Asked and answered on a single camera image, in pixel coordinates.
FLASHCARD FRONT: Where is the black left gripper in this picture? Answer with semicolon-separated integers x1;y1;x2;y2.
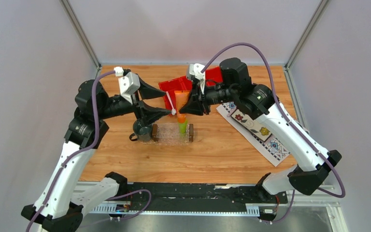
96;73;171;125

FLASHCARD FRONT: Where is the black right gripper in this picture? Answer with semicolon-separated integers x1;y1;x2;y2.
179;79;237;116

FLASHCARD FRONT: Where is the orange toothpaste tube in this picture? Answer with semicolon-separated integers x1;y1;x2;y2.
174;90;190;124

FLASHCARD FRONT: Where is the green toothpaste tube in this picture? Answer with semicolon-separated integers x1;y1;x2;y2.
178;121;187;134

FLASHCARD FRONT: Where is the dark grey mug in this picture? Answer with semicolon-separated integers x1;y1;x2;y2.
129;119;152;142

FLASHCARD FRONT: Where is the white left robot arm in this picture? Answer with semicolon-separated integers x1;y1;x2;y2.
21;67;171;232

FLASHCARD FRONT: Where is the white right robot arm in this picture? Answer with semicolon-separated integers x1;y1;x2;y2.
178;58;342;203

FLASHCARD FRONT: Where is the white toothbrush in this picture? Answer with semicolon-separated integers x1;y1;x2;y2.
166;91;176;116

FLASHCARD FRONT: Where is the clear textured acrylic tray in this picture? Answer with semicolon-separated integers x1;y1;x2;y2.
141;123;196;146

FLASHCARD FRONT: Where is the red three-compartment bin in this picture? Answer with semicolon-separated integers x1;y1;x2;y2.
158;67;223;110

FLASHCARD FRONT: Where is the floral square plate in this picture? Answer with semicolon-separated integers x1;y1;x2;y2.
230;109;272;142

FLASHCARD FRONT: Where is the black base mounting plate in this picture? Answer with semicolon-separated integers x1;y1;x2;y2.
112;182;288;213

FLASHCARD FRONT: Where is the patterned white cloth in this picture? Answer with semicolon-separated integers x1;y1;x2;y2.
216;102;290;167

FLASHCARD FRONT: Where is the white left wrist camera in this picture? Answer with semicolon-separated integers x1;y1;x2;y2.
114;67;141;104

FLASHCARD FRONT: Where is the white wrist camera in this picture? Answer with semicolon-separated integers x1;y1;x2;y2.
114;67;141;104
186;63;206;94

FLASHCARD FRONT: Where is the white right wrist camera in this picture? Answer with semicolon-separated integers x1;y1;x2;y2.
186;63;206;94

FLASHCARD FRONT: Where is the aluminium frame rail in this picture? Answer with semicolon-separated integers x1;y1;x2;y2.
68;180;348;232

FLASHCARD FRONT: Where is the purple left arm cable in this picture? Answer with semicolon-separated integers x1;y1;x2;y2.
25;70;153;232

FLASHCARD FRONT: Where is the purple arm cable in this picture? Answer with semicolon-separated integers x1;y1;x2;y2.
201;42;346;224
25;70;153;232

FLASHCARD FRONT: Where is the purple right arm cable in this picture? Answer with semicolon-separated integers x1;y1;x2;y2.
201;42;346;224

